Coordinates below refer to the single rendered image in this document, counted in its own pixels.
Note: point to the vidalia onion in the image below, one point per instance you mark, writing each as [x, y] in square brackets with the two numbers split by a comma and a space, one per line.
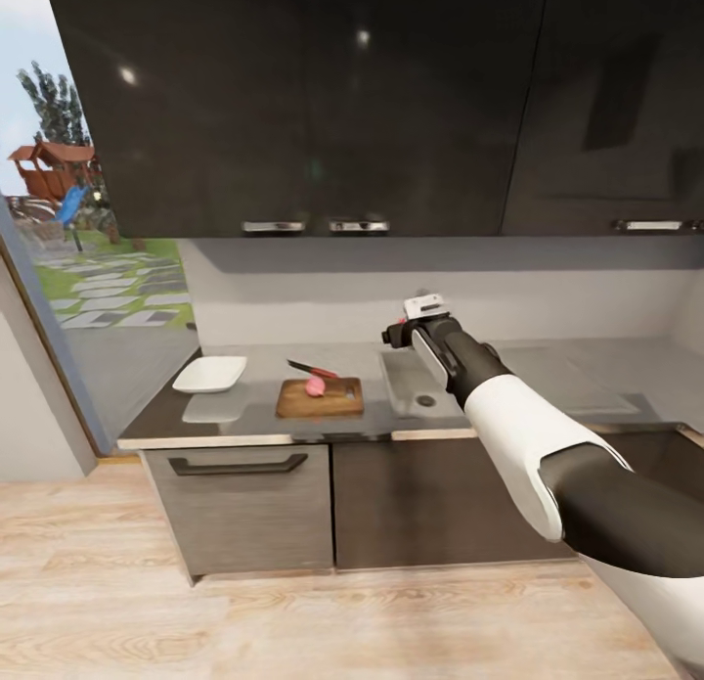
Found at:
[315, 387]

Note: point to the drop in sink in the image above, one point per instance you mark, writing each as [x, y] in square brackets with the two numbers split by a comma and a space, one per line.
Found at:
[416, 393]

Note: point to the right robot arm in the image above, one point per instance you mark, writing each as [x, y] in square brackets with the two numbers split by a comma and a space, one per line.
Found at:
[643, 539]

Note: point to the bowl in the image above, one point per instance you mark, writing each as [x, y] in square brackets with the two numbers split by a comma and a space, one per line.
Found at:
[211, 375]

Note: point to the cutting board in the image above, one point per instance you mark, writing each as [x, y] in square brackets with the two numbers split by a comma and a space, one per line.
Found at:
[294, 402]

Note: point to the cabinet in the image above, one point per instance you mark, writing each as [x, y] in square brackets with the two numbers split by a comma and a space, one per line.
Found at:
[611, 138]
[324, 119]

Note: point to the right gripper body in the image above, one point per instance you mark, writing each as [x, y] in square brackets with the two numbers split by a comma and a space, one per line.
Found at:
[399, 335]

